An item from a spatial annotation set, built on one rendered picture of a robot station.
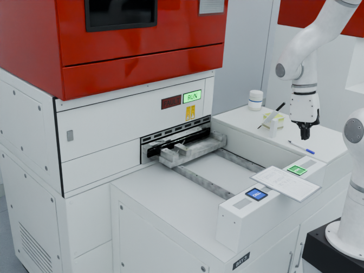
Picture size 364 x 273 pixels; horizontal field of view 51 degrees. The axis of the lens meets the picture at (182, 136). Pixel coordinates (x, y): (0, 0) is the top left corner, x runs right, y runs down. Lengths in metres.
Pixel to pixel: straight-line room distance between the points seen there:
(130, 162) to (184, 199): 0.30
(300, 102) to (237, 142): 0.54
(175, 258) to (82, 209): 0.43
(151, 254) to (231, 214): 0.45
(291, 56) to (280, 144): 0.54
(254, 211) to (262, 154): 0.58
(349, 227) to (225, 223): 0.37
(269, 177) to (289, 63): 0.42
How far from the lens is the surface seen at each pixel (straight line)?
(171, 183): 1.60
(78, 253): 1.72
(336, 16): 1.27
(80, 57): 1.32
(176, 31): 1.56
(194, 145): 1.80
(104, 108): 1.48
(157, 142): 1.69
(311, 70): 1.37
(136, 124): 1.60
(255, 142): 1.79
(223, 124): 1.88
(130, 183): 1.60
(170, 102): 1.68
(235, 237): 1.26
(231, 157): 1.81
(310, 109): 1.39
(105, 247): 1.80
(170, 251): 1.45
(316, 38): 1.29
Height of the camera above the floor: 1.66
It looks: 24 degrees down
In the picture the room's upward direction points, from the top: 3 degrees clockwise
